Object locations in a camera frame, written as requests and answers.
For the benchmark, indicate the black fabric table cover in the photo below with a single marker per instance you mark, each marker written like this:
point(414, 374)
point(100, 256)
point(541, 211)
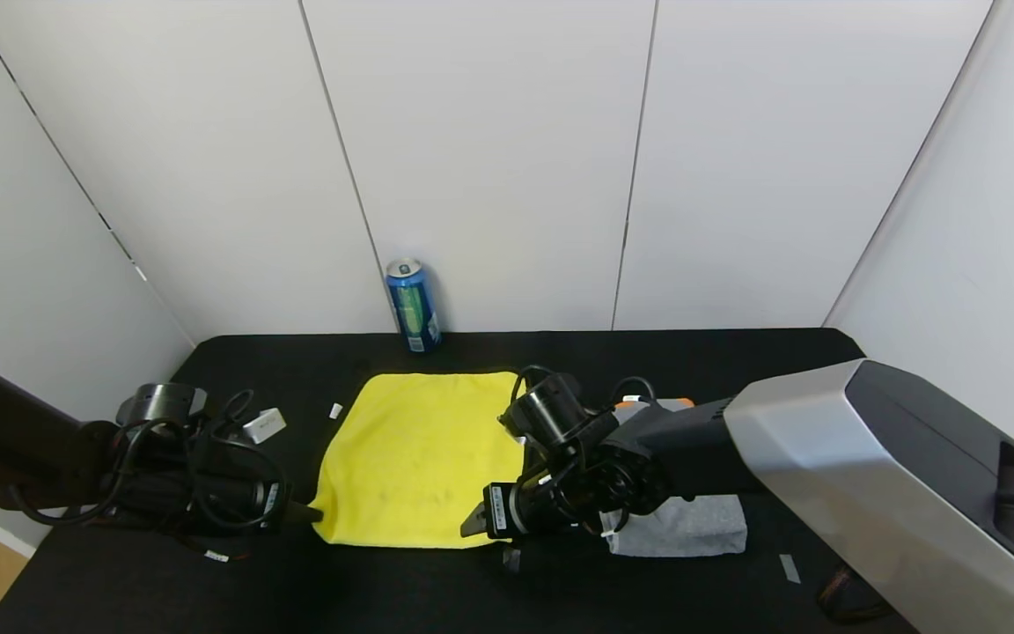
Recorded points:
point(384, 599)

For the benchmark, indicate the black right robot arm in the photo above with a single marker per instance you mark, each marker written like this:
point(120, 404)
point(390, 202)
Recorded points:
point(824, 458)

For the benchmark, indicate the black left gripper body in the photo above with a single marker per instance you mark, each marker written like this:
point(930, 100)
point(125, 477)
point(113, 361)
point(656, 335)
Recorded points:
point(274, 504)

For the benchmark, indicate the grey terry towel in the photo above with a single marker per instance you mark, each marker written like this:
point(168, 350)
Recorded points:
point(701, 528)

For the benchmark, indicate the blue drink can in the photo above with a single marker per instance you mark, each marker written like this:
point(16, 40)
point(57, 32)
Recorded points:
point(413, 308)

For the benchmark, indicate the yellow microfiber towel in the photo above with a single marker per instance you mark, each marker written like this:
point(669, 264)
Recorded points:
point(419, 440)

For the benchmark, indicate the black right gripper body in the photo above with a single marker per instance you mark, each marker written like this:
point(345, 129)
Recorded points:
point(499, 510)

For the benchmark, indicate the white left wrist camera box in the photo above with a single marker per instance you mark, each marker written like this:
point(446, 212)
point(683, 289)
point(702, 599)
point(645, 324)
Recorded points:
point(265, 425)

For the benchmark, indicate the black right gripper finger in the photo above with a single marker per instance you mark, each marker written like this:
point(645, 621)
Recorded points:
point(476, 527)
point(481, 509)

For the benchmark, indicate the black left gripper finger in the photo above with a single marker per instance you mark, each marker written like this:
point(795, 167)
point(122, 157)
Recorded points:
point(301, 518)
point(303, 507)

